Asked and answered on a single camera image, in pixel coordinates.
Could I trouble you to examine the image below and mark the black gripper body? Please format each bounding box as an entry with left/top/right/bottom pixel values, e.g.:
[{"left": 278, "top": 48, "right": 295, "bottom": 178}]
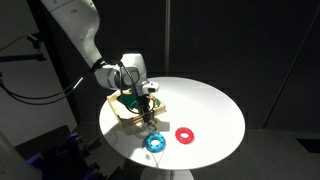
[{"left": 139, "top": 94, "right": 154, "bottom": 117}]

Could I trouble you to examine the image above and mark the wooden tray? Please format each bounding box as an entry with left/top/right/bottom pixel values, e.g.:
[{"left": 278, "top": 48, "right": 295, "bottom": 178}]
[{"left": 106, "top": 89, "right": 167, "bottom": 131}]

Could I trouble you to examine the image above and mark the grey vertical pole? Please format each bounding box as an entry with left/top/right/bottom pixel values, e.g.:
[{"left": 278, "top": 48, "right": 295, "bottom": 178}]
[{"left": 164, "top": 0, "right": 172, "bottom": 79}]

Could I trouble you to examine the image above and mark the black equipment pile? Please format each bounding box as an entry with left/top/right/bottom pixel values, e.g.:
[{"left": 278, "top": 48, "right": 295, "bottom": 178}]
[{"left": 14, "top": 124, "right": 105, "bottom": 180}]

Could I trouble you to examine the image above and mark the green ring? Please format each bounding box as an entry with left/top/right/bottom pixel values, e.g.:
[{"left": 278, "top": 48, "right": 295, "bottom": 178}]
[{"left": 148, "top": 95, "right": 163, "bottom": 110}]

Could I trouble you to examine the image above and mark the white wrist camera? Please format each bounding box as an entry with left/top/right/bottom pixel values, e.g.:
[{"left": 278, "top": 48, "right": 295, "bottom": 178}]
[{"left": 141, "top": 80, "right": 161, "bottom": 94}]

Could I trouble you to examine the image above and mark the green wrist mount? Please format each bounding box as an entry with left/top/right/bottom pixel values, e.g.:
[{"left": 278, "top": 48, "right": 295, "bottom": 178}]
[{"left": 118, "top": 92, "right": 141, "bottom": 110}]

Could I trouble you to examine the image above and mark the blue ring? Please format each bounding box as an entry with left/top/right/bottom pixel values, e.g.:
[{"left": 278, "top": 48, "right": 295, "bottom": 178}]
[{"left": 142, "top": 131, "right": 167, "bottom": 154}]

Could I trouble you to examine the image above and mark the red ring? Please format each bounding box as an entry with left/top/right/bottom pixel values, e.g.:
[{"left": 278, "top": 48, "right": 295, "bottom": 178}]
[{"left": 175, "top": 126, "right": 196, "bottom": 146}]

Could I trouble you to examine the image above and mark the white table pedestal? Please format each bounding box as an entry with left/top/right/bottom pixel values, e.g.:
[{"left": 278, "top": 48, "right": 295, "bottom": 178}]
[{"left": 139, "top": 167, "right": 195, "bottom": 180}]

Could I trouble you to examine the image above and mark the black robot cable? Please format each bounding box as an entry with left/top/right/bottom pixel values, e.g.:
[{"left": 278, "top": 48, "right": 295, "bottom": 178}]
[{"left": 0, "top": 68, "right": 103, "bottom": 107}]

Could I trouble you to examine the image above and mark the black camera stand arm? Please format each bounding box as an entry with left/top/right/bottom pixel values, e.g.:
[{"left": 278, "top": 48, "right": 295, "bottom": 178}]
[{"left": 0, "top": 33, "right": 48, "bottom": 65}]

